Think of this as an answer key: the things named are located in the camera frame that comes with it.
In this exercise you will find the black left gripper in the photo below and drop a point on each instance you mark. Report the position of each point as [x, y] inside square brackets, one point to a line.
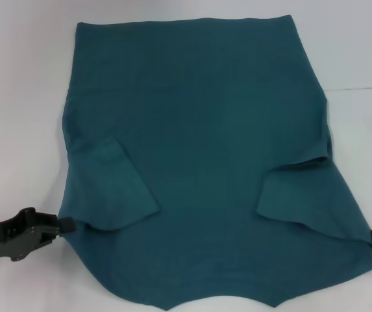
[17, 235]

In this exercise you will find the teal blue shirt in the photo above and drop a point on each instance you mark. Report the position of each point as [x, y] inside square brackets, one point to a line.
[198, 130]

